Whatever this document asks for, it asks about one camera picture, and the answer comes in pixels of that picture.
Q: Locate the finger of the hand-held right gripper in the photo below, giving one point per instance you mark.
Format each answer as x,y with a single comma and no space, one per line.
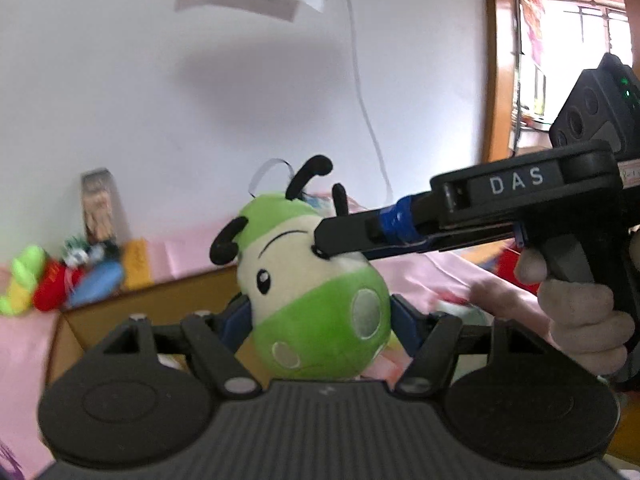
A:
360,232

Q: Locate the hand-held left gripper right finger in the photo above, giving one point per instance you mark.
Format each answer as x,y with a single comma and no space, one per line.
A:
404,321

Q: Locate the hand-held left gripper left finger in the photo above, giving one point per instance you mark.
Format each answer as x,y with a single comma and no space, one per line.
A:
236,319

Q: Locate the green cream plush bug toy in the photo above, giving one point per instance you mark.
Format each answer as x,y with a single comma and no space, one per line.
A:
320,320

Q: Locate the brown cardboard box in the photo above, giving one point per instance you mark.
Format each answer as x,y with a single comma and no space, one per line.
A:
150,305

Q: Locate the person's right hand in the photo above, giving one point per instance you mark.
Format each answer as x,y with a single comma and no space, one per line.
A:
585,320

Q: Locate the yellow book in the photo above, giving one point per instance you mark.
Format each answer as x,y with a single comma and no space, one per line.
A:
136,265

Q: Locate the blue glasses case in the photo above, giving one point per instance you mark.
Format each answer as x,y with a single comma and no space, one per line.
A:
97,282

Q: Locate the panda plush toy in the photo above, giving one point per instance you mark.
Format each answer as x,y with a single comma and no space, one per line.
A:
85,252

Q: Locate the black smartphone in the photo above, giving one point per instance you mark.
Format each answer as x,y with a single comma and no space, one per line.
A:
102,205

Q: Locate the pink curtain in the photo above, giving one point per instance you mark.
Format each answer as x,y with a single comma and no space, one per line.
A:
530,15

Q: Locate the red plush toy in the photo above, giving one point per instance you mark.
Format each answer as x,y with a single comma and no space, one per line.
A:
52,287

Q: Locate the green yellow plush toy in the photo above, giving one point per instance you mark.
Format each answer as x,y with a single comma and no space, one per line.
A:
22,280

